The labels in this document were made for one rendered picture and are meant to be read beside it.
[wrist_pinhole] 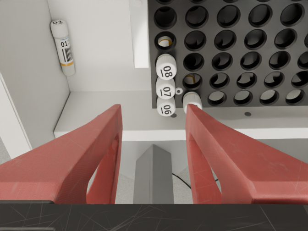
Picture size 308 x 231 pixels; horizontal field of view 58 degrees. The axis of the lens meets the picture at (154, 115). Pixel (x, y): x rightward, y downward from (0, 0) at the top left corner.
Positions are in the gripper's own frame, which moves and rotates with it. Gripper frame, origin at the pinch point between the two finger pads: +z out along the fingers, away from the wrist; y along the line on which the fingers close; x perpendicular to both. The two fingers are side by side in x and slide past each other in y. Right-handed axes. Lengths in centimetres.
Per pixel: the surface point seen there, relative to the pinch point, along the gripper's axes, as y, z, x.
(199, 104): -3.0, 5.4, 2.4
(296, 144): -24.5, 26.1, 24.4
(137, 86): 1.5, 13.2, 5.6
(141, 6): 0.9, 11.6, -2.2
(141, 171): 6, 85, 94
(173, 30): -1.2, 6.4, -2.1
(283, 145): -24.6, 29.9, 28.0
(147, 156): 3, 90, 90
